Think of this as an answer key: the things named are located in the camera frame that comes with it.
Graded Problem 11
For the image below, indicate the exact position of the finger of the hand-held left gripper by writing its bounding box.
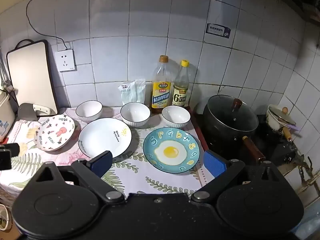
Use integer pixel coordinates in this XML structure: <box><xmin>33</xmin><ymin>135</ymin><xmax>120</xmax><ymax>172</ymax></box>
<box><xmin>0</xmin><ymin>143</ymin><xmax>20</xmax><ymax>170</ymax></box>

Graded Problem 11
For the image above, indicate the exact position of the white plate with sun print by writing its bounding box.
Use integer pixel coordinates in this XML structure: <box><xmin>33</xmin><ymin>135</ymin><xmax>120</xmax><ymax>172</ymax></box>
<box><xmin>78</xmin><ymin>118</ymin><xmax>132</xmax><ymax>158</ymax></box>

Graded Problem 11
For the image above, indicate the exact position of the white plastic packet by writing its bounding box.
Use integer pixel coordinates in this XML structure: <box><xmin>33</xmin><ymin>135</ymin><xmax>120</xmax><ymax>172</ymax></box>
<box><xmin>118</xmin><ymin>81</ymin><xmax>137</xmax><ymax>105</ymax></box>

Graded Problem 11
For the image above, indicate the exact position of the dark range hood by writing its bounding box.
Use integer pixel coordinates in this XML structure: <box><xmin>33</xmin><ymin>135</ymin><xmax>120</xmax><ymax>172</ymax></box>
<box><xmin>280</xmin><ymin>0</ymin><xmax>320</xmax><ymax>24</ymax></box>

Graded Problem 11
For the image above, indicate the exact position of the floral tablecloth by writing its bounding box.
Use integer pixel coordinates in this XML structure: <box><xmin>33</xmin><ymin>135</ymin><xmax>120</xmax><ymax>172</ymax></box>
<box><xmin>0</xmin><ymin>106</ymin><xmax>208</xmax><ymax>198</ymax></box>

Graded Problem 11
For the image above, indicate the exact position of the white ribbed bowl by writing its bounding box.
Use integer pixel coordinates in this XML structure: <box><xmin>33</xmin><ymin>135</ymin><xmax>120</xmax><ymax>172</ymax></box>
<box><xmin>120</xmin><ymin>102</ymin><xmax>151</xmax><ymax>128</ymax></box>
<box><xmin>75</xmin><ymin>100</ymin><xmax>103</xmax><ymax>123</ymax></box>
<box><xmin>161</xmin><ymin>106</ymin><xmax>191</xmax><ymax>128</ymax></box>

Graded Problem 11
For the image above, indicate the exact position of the black pot with glass lid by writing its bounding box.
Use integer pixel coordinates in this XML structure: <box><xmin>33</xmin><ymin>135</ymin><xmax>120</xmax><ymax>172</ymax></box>
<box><xmin>202</xmin><ymin>95</ymin><xmax>266</xmax><ymax>163</ymax></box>

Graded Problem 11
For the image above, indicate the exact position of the white rice cooker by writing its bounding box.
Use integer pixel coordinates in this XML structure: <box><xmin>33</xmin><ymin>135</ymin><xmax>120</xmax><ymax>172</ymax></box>
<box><xmin>0</xmin><ymin>87</ymin><xmax>16</xmax><ymax>143</ymax></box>

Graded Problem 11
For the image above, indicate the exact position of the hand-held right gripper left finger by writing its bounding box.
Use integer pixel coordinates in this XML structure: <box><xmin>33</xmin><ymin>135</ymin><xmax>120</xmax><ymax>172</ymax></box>
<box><xmin>31</xmin><ymin>151</ymin><xmax>125</xmax><ymax>203</ymax></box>

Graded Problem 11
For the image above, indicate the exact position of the blue wall sticker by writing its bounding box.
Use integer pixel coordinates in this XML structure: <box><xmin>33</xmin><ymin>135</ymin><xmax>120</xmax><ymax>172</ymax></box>
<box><xmin>206</xmin><ymin>23</ymin><xmax>231</xmax><ymax>39</ymax></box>

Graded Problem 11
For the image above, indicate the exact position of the white rabbit pattern plate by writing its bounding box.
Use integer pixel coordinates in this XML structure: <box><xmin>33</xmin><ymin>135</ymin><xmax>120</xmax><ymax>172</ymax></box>
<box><xmin>34</xmin><ymin>114</ymin><xmax>75</xmax><ymax>152</ymax></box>

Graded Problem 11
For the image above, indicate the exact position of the black power cable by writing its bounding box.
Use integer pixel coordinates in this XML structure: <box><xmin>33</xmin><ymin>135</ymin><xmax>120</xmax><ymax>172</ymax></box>
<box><xmin>26</xmin><ymin>0</ymin><xmax>218</xmax><ymax>50</ymax></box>

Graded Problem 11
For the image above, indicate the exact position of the clear plastic packet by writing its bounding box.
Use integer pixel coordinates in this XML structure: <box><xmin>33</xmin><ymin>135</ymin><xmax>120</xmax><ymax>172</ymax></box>
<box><xmin>135</xmin><ymin>79</ymin><xmax>146</xmax><ymax>104</ymax></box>

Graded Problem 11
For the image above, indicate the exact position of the white cutting board black rim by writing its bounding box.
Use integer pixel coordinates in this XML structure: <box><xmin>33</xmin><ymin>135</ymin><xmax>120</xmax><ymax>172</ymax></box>
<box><xmin>6</xmin><ymin>39</ymin><xmax>59</xmax><ymax>117</ymax></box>

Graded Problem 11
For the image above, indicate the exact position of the cooking wine bottle orange cap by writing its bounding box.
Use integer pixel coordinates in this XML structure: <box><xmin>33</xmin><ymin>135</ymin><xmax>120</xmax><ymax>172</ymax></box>
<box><xmin>151</xmin><ymin>55</ymin><xmax>172</xmax><ymax>114</ymax></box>

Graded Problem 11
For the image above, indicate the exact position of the kitchen cleaver white handle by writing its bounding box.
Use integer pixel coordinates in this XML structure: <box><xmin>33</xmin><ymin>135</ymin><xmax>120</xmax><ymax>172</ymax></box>
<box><xmin>17</xmin><ymin>103</ymin><xmax>58</xmax><ymax>120</ymax></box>

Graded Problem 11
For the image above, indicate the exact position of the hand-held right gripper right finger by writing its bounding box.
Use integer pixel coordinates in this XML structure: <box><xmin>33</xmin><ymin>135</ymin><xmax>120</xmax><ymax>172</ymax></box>
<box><xmin>191</xmin><ymin>150</ymin><xmax>284</xmax><ymax>203</ymax></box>

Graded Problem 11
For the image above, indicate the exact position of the cream enamel pot with lid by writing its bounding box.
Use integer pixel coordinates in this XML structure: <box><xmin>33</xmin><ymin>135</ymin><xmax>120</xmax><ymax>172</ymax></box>
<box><xmin>266</xmin><ymin>104</ymin><xmax>297</xmax><ymax>140</ymax></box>

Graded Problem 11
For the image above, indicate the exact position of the metal gas valve pipe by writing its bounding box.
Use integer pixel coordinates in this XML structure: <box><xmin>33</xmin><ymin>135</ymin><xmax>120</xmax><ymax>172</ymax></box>
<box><xmin>296</xmin><ymin>155</ymin><xmax>317</xmax><ymax>188</ymax></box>

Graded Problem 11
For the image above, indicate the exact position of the white wall socket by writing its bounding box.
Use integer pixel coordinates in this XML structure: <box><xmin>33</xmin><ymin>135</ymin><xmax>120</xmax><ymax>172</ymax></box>
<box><xmin>54</xmin><ymin>49</ymin><xmax>75</xmax><ymax>72</ymax></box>

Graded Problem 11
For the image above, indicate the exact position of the vinegar bottle yellow cap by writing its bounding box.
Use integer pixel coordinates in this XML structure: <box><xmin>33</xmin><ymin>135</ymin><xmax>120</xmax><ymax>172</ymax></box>
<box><xmin>172</xmin><ymin>60</ymin><xmax>191</xmax><ymax>107</ymax></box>

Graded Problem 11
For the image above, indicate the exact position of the blue fried egg plate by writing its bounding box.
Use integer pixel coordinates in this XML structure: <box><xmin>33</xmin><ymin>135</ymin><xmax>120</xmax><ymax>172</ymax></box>
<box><xmin>143</xmin><ymin>127</ymin><xmax>200</xmax><ymax>173</ymax></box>

